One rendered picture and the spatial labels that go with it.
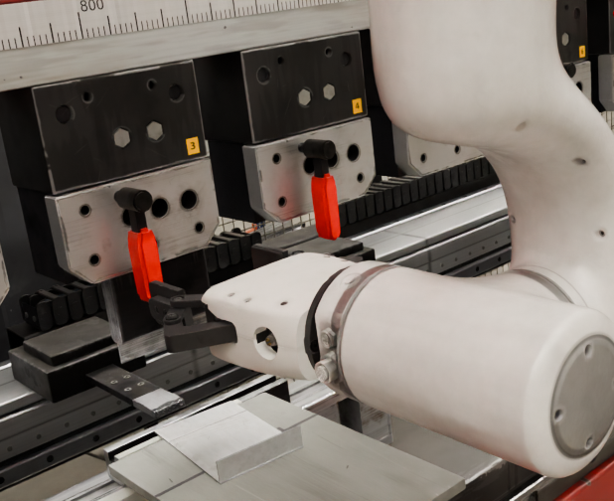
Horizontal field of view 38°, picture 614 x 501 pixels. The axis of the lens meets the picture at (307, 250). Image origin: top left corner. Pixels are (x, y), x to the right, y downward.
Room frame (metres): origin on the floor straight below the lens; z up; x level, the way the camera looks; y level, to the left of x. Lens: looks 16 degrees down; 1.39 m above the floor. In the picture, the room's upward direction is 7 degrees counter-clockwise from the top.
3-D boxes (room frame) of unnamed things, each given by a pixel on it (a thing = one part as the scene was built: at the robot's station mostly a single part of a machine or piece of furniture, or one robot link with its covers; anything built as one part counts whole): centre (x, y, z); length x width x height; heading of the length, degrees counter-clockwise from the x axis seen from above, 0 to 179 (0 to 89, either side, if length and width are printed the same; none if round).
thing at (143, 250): (0.71, 0.14, 1.20); 0.04 x 0.02 x 0.10; 39
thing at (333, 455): (0.67, 0.05, 1.00); 0.26 x 0.18 x 0.01; 39
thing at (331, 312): (0.50, -0.03, 1.19); 0.09 x 0.03 x 0.08; 128
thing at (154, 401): (0.92, 0.24, 1.01); 0.26 x 0.12 x 0.05; 39
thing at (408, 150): (1.02, -0.15, 1.26); 0.15 x 0.09 x 0.17; 129
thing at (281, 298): (0.55, 0.00, 1.19); 0.11 x 0.10 x 0.07; 38
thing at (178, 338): (0.54, 0.06, 1.19); 0.08 x 0.06 x 0.01; 125
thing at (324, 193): (0.83, -0.02, 1.20); 0.04 x 0.02 x 0.10; 39
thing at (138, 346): (0.79, 0.14, 1.13); 0.10 x 0.02 x 0.10; 129
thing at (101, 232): (0.77, 0.16, 1.26); 0.15 x 0.09 x 0.17; 129
